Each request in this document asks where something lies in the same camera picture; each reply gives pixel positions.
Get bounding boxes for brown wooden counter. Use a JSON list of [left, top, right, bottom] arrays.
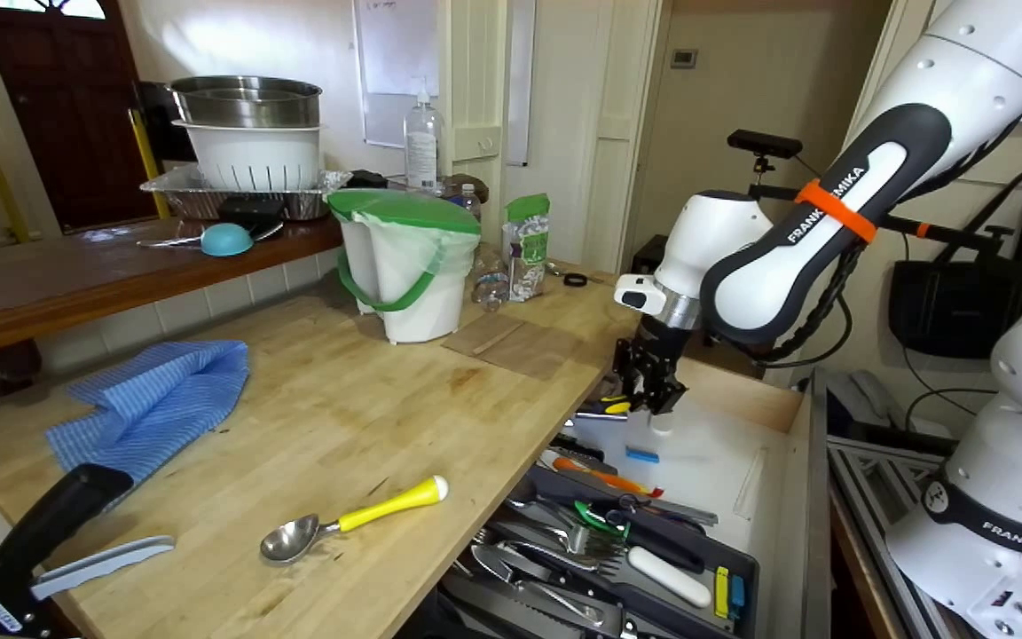
[[0, 214, 343, 367]]

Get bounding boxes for white colander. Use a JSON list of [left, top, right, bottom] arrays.
[[179, 117, 330, 195]]

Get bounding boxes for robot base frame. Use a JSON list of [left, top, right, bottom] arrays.
[[823, 434, 984, 639]]

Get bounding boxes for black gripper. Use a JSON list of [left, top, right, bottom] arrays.
[[615, 317, 695, 418]]

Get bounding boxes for black bag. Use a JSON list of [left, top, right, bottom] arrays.
[[886, 170, 1022, 362]]

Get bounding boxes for orange handled tool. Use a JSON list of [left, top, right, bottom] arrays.
[[537, 448, 664, 504]]

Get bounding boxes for yellow flat utensil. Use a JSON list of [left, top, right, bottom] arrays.
[[709, 563, 735, 624]]

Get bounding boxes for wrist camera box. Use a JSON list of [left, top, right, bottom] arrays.
[[612, 272, 670, 325]]

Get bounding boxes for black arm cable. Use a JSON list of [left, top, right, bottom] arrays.
[[766, 243, 858, 372]]

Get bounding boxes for black clamp tool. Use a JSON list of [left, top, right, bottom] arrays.
[[0, 462, 179, 639]]

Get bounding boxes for black stool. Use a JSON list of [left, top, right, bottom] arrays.
[[629, 230, 676, 280]]

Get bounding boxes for green handled utensil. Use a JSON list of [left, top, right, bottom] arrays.
[[568, 496, 637, 552]]

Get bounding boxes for yellow black Stanley screwdriver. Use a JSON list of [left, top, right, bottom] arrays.
[[598, 396, 661, 418]]

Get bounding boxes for yellow handled ice cream scoop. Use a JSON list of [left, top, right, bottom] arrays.
[[256, 472, 453, 567]]

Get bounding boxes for open wooden drawer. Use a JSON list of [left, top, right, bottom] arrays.
[[400, 351, 838, 639]]

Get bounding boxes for small clear glass jar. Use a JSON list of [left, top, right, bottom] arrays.
[[469, 261, 511, 312]]

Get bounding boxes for dark red door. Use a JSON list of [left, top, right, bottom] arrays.
[[0, 0, 163, 234]]

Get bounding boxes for metal mixing bowl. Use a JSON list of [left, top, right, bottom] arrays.
[[163, 73, 328, 131]]

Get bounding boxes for tall clear glass bottle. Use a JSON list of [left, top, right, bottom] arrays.
[[400, 92, 445, 195]]

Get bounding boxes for blue cloth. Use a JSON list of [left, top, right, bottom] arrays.
[[42, 339, 256, 485]]

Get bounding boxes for blue bowl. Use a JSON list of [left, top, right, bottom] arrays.
[[194, 216, 258, 262]]

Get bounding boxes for black bicycle seat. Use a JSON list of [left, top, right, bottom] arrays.
[[724, 124, 810, 162]]

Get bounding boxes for drawer of utensils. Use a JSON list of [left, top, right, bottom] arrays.
[[437, 466, 766, 639]]

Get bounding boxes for white bin green lid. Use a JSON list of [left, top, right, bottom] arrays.
[[324, 186, 488, 348]]

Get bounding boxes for green snack bag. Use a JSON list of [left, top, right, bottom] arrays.
[[498, 189, 558, 307]]

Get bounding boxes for white handled knife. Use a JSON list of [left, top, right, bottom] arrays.
[[626, 545, 717, 611]]

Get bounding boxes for white wall board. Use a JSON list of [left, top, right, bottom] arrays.
[[348, 0, 445, 152]]

